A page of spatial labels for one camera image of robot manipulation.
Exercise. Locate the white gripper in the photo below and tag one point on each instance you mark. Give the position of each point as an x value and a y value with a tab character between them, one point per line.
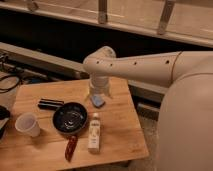
99	86

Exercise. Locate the clear bottle with white label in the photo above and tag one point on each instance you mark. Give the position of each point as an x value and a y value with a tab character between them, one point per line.
94	134

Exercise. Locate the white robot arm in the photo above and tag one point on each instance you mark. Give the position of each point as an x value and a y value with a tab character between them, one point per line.
185	124

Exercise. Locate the blue sponge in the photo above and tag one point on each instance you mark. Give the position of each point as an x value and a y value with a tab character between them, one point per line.
97	101

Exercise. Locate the black bowl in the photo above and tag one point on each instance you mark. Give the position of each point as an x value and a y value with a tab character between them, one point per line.
70	118

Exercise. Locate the black rectangular case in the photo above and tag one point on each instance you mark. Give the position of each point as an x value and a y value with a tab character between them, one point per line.
49	104

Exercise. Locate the red chili pepper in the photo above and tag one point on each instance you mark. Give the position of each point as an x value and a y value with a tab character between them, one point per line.
70	148

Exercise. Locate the translucent plastic cup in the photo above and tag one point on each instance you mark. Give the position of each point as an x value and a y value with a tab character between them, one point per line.
27	124

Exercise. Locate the dark object at left edge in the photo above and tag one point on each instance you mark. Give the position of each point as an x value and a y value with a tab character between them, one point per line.
4	118

